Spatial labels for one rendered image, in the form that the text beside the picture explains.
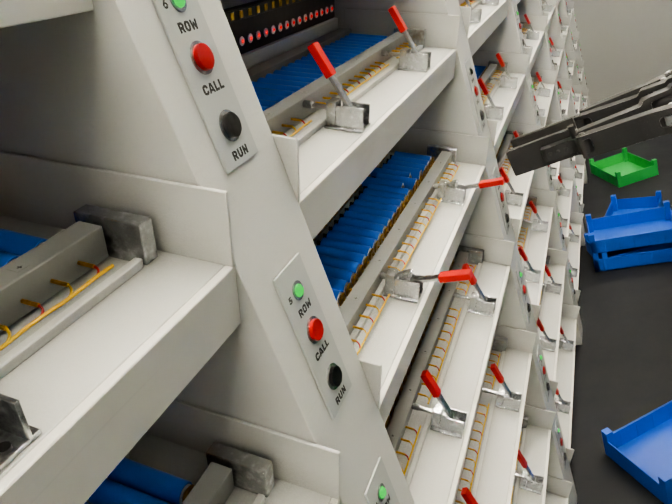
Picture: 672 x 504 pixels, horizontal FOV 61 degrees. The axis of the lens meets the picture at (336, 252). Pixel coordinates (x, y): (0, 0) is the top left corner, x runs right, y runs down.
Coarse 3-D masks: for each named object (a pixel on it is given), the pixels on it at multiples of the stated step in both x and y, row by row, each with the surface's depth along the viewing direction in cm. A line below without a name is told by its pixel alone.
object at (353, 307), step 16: (448, 160) 96; (432, 176) 88; (416, 192) 83; (432, 192) 87; (416, 208) 79; (400, 224) 75; (384, 240) 71; (400, 240) 72; (384, 256) 68; (368, 272) 65; (368, 288) 62; (352, 304) 60; (368, 304) 62; (384, 304) 62; (352, 320) 58
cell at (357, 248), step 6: (324, 240) 72; (330, 240) 72; (336, 240) 72; (330, 246) 72; (336, 246) 71; (342, 246) 71; (348, 246) 71; (354, 246) 71; (360, 246) 71; (366, 246) 71; (360, 252) 70; (366, 252) 70
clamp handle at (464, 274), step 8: (408, 272) 64; (440, 272) 63; (448, 272) 62; (456, 272) 62; (464, 272) 61; (408, 280) 64; (416, 280) 64; (424, 280) 63; (432, 280) 63; (440, 280) 62; (448, 280) 62; (456, 280) 61; (464, 280) 61
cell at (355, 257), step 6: (318, 246) 71; (324, 246) 71; (318, 252) 70; (324, 252) 70; (330, 252) 70; (336, 252) 70; (342, 252) 69; (348, 252) 69; (354, 252) 70; (342, 258) 69; (348, 258) 69; (354, 258) 69; (360, 258) 69
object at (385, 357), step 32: (416, 128) 100; (384, 160) 101; (480, 160) 98; (480, 192) 99; (448, 224) 80; (416, 256) 73; (448, 256) 75; (352, 288) 66; (384, 320) 61; (416, 320) 61; (384, 352) 57; (384, 384) 53; (384, 416) 54
